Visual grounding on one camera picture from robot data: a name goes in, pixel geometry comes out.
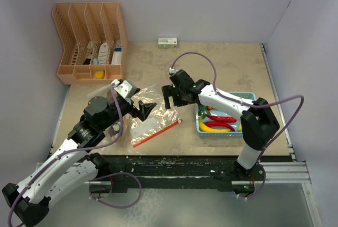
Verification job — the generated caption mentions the red zipper clear bag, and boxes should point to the red zipper clear bag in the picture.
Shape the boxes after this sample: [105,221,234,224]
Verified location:
[130,84,183,148]

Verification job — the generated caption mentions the yellow pepper piece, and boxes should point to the yellow pepper piece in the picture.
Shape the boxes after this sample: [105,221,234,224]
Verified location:
[199,117,231,133]

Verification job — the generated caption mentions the blue white box in organizer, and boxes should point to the blue white box in organizer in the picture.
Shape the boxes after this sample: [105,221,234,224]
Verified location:
[110,40,122,65]

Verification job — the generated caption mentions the white tube in organizer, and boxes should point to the white tube in organizer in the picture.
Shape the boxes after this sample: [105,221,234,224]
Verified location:
[97,42,108,64]

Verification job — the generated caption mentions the small green white box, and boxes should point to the small green white box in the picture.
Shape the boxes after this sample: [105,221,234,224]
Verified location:
[158,37,177,49]

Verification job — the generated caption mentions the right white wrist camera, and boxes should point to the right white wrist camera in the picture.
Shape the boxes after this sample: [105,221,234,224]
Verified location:
[169,68,177,75]

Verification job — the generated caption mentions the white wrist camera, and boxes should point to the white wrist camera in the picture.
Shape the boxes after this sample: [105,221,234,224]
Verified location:
[169,68,177,75]
[111,79,140,100]

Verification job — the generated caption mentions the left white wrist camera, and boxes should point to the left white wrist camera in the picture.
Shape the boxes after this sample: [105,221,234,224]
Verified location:
[111,79,140,100]

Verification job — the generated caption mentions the polka dot zip bag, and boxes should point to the polka dot zip bag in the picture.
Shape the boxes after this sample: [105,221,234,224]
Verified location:
[87,84,133,142]

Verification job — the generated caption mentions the orange plastic desk organizer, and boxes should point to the orange plastic desk organizer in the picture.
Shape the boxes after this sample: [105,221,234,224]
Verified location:
[52,2,128,85]

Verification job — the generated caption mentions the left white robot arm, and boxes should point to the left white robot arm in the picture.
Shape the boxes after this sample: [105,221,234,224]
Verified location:
[2,90,156,226]

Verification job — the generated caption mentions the red chili pepper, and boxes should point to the red chili pepper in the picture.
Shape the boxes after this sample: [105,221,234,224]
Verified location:
[204,121,236,132]
[206,114,237,123]

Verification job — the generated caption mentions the blue plastic basket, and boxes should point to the blue plastic basket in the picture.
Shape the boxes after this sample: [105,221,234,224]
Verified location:
[195,104,242,137]

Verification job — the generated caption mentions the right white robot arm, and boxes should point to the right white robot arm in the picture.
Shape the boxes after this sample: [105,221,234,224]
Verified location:
[162,68,280,180]

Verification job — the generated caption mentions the yellow block in organizer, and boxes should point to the yellow block in organizer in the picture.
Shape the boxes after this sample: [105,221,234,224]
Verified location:
[94,71,105,79]

